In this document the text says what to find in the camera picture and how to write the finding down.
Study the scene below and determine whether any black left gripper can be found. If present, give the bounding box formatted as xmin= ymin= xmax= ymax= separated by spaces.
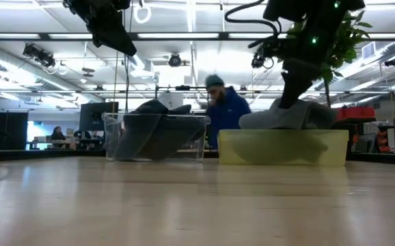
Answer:
xmin=68 ymin=0 xmax=138 ymax=58

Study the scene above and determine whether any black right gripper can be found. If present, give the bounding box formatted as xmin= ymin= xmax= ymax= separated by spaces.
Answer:
xmin=277 ymin=57 xmax=325 ymax=110

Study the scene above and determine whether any gray cap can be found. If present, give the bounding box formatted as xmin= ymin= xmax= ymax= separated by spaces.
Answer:
xmin=238 ymin=98 xmax=338 ymax=131

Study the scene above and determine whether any dark blue cap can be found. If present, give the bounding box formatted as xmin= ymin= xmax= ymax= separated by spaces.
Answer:
xmin=113 ymin=98 xmax=171 ymax=162
xmin=139 ymin=103 xmax=208 ymax=161

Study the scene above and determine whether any red storage bin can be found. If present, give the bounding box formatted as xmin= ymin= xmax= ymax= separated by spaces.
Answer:
xmin=335 ymin=106 xmax=377 ymax=121

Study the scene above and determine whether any black ceiling spotlight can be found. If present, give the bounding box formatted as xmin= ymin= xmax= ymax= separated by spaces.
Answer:
xmin=167 ymin=52 xmax=182 ymax=68

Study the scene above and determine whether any yellow plastic bin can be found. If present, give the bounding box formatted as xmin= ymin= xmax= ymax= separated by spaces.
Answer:
xmin=217 ymin=128 xmax=350 ymax=167

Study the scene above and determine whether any green leafy plant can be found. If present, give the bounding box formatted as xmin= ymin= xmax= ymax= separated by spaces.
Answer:
xmin=285 ymin=10 xmax=374 ymax=107

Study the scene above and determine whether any person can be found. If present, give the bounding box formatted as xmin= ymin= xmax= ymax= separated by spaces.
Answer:
xmin=50 ymin=126 xmax=67 ymax=141
xmin=204 ymin=74 xmax=252 ymax=150

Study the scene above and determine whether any black monitor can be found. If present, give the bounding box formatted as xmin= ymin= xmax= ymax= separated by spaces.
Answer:
xmin=78 ymin=101 xmax=120 ymax=132

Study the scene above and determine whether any clear plastic bin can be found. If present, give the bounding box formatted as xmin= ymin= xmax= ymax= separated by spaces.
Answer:
xmin=101 ymin=112 xmax=212 ymax=163

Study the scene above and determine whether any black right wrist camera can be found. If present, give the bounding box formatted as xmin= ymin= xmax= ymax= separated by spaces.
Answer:
xmin=250 ymin=43 xmax=275 ymax=70

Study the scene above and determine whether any black ceiling camera rig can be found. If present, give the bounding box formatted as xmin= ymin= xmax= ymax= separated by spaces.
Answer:
xmin=22 ymin=42 xmax=57 ymax=69

